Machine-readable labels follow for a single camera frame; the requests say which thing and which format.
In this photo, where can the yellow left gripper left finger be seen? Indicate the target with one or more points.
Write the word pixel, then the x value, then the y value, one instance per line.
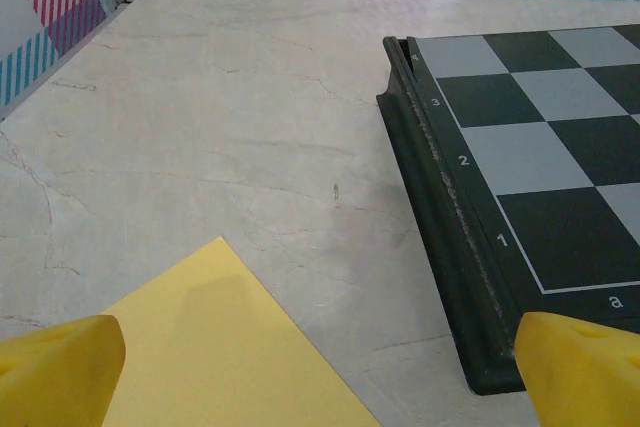
pixel 55 377

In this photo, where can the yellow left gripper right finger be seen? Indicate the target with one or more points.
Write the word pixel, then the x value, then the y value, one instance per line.
pixel 580 377

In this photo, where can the yellow square paper sheet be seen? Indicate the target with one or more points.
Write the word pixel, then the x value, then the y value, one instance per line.
pixel 225 347

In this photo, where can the black grey folding chessboard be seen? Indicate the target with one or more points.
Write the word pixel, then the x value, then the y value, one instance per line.
pixel 550 172

